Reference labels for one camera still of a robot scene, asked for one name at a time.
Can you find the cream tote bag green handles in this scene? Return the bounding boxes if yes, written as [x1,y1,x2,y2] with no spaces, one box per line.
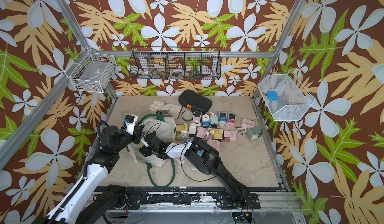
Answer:
[126,110,178,189]

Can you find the white pencil sharpener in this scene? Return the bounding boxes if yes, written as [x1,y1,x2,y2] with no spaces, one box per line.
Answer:
[189,122,197,137]

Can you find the blue pencil sharpener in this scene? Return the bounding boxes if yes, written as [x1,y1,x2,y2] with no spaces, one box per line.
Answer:
[202,114,211,128]
[218,112,228,127]

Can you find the green pencil sharpener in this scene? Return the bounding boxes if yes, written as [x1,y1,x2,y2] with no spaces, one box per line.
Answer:
[210,112,219,128]

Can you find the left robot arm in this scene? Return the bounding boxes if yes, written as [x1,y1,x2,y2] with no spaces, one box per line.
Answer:
[33,124,144,224]

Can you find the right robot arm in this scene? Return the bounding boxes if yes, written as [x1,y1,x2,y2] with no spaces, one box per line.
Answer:
[139,132,260,209]

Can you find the cream work glove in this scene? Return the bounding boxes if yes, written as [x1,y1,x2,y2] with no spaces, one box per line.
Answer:
[150,100,182,118]

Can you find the brown tape roll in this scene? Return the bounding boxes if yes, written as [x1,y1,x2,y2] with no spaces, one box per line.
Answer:
[182,110,194,122]

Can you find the black hard case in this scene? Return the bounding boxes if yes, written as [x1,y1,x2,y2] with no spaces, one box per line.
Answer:
[178,90,212,115]

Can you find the white tape roll in basket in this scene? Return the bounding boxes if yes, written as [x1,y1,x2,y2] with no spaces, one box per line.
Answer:
[170,68,184,76]

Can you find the blue object in basket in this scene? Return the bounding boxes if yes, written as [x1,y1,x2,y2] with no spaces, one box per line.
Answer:
[266,91,279,101]

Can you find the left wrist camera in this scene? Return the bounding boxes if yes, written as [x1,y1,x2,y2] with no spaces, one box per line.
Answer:
[96,114,139,154]

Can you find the white wire basket left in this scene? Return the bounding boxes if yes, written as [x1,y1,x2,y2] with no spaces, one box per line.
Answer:
[66,47,117,93]

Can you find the white wire basket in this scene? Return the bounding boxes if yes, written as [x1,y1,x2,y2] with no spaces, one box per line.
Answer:
[66,47,117,93]
[258,71,315,122]

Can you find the black wire basket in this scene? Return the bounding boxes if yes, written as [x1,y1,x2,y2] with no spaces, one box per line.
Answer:
[128,47,222,80]

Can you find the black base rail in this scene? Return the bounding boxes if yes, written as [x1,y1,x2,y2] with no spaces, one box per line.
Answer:
[100,186,261,210]

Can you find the white wire basket right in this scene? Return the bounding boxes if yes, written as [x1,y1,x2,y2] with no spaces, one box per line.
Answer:
[258,71,315,122]

